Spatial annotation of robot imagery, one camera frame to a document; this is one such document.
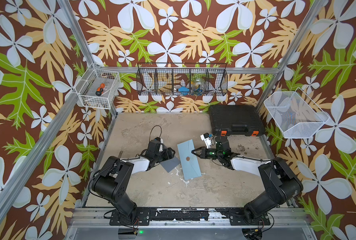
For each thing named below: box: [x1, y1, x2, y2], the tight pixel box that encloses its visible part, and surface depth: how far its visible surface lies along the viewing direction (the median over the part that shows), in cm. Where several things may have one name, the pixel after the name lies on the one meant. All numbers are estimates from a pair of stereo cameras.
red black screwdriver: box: [95, 83, 106, 97], surface depth 82 cm
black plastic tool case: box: [208, 105, 265, 137], surface depth 109 cm
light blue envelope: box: [177, 139, 202, 181], surface depth 88 cm
